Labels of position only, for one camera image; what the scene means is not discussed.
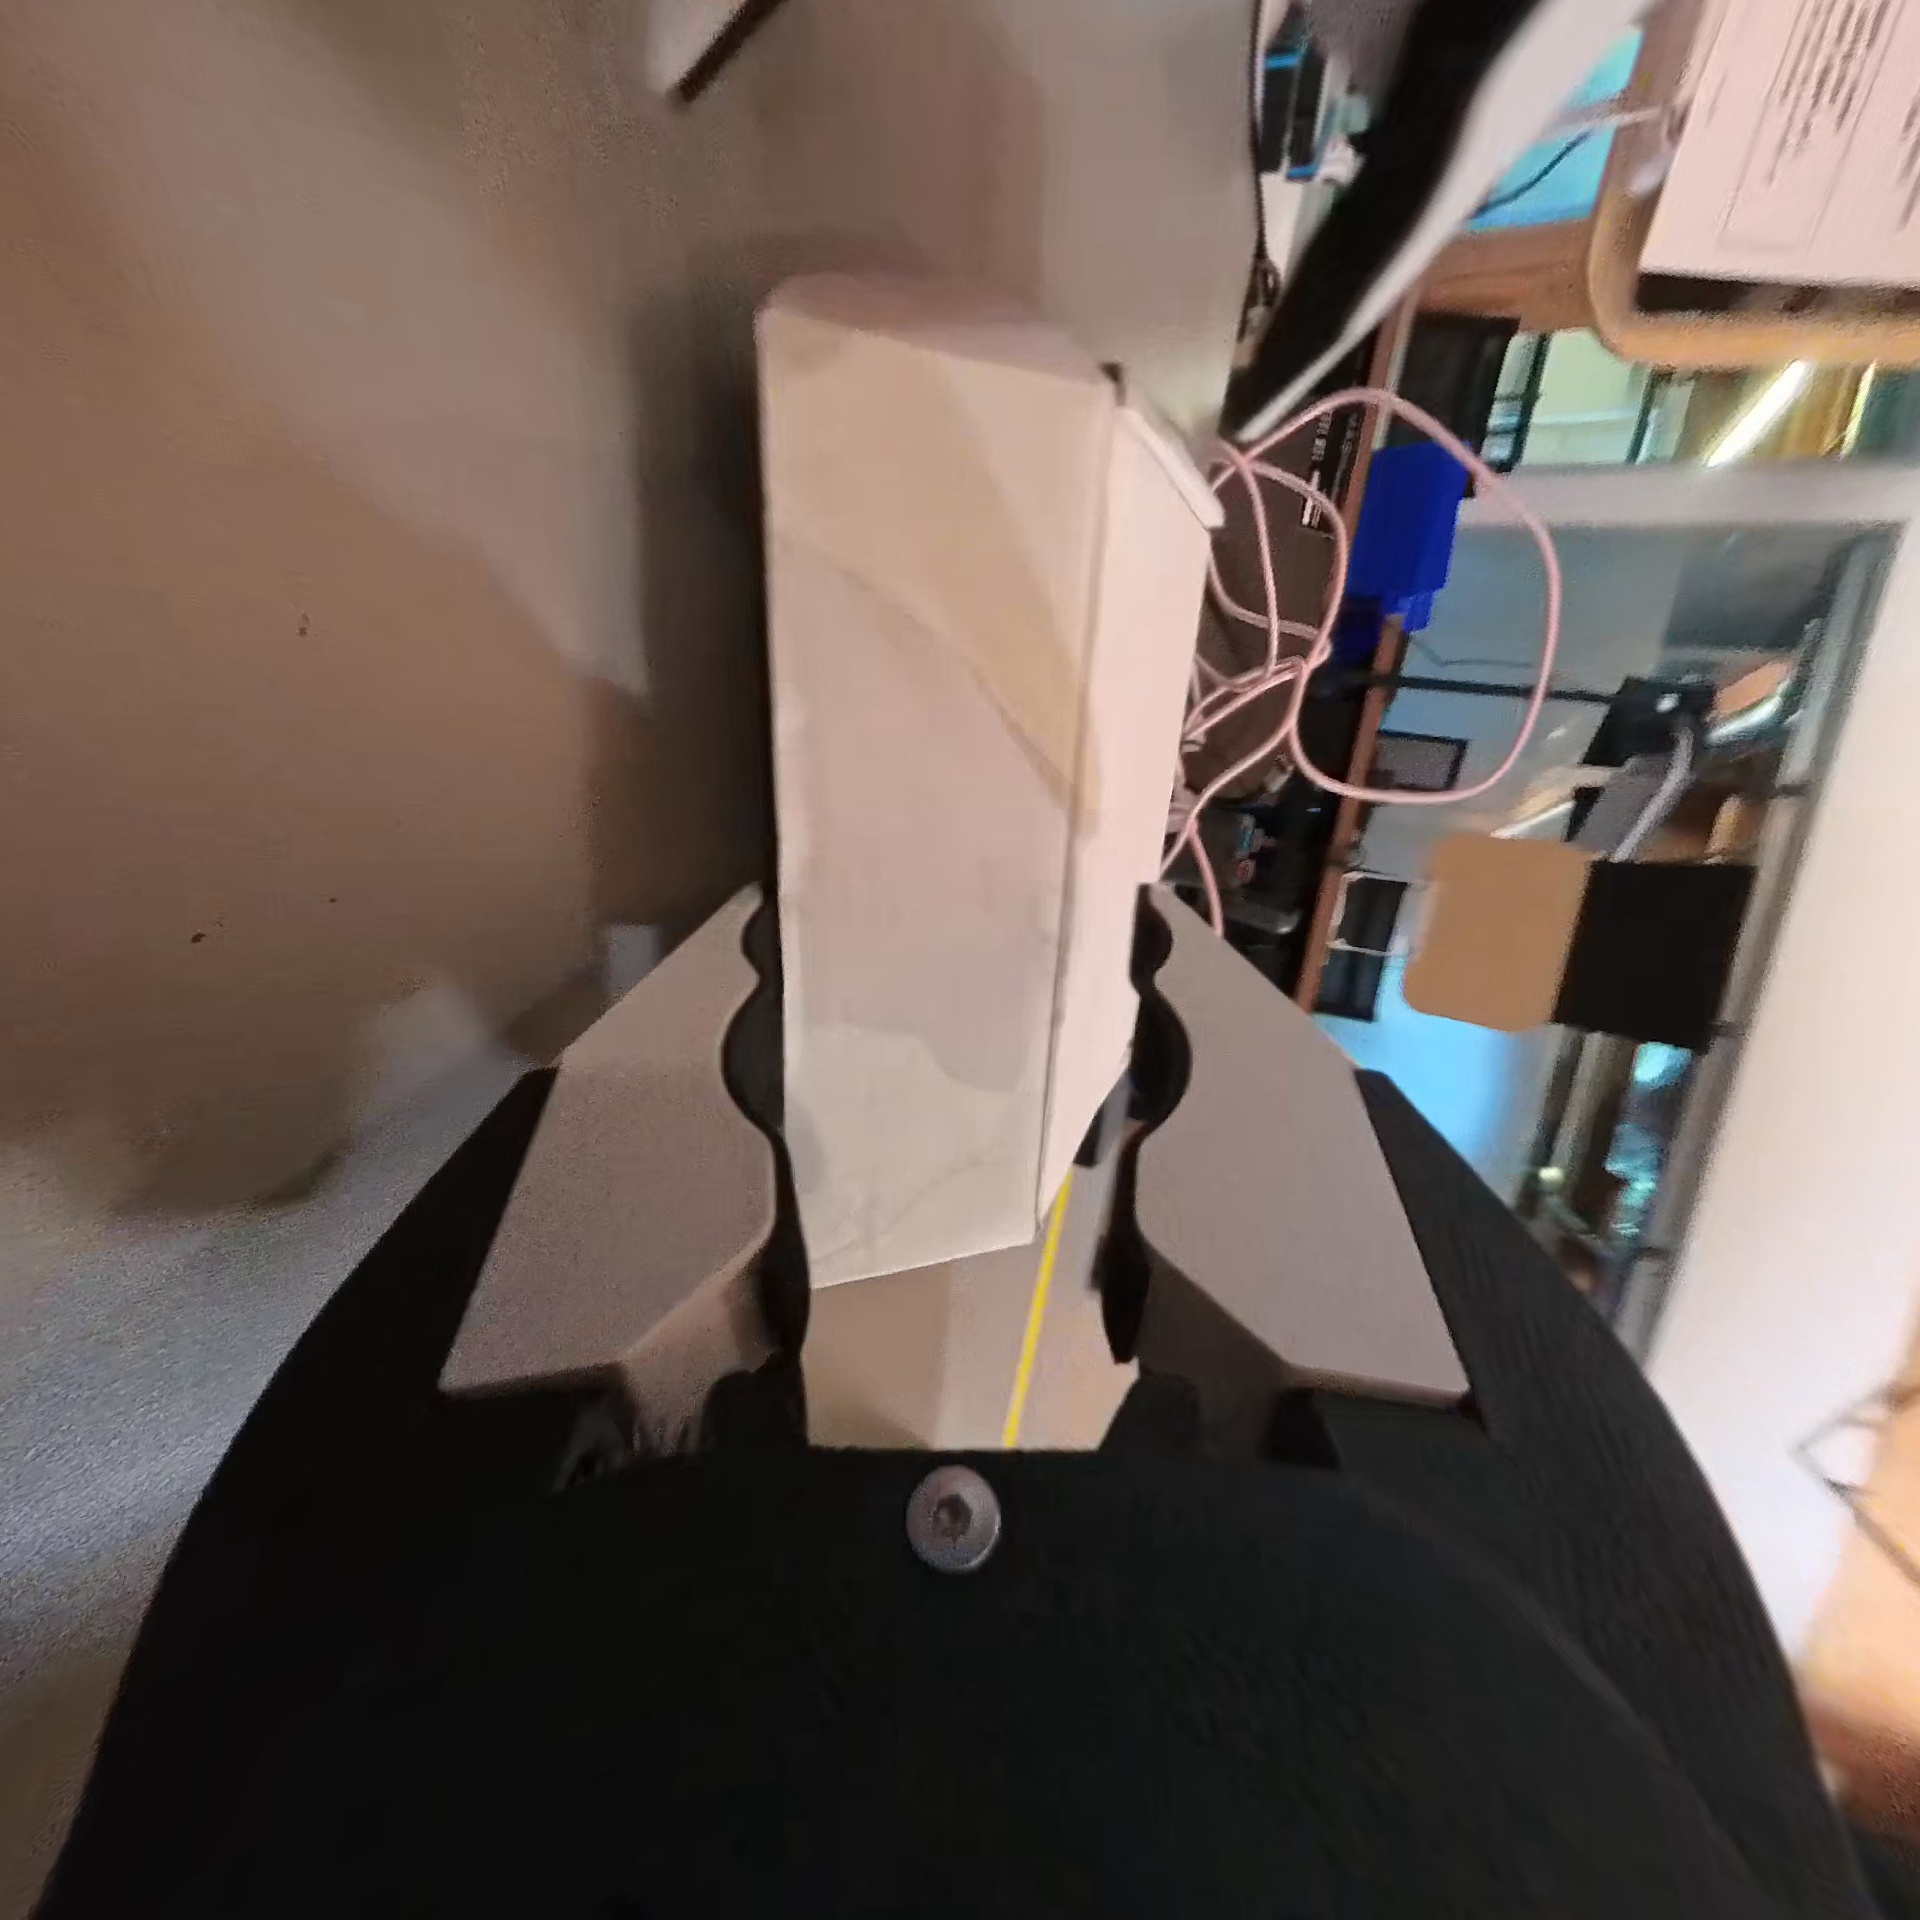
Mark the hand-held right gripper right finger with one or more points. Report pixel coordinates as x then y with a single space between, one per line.
1290 1214

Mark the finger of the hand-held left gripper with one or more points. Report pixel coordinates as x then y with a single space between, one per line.
1410 194
705 30

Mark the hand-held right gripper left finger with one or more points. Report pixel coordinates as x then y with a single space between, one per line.
599 1201

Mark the white cardboard mailer box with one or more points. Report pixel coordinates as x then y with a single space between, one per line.
931 750

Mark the instruction sheet on board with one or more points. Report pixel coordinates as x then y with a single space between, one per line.
1620 300

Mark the yellow tape strip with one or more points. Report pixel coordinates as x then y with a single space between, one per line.
1035 1320

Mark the blue plastic bin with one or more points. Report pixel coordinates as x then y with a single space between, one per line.
1410 524

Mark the wooden work table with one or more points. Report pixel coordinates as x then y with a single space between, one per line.
1339 886

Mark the tan rounded board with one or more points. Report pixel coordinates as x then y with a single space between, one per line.
1500 930

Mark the black flat panel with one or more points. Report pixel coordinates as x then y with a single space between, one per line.
1657 954

